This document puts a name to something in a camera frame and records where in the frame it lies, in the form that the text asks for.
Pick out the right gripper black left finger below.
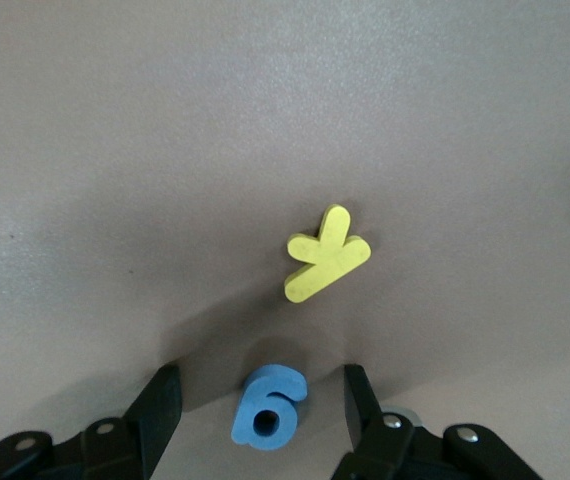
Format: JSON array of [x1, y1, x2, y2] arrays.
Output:
[[0, 363, 184, 480]]

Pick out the yellow foam letter k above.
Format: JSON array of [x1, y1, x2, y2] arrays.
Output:
[[283, 203, 372, 304]]

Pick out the blue foam digit six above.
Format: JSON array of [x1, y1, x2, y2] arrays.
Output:
[[231, 364, 309, 451]]

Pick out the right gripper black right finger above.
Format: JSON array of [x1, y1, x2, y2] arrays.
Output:
[[329, 363, 545, 480]]

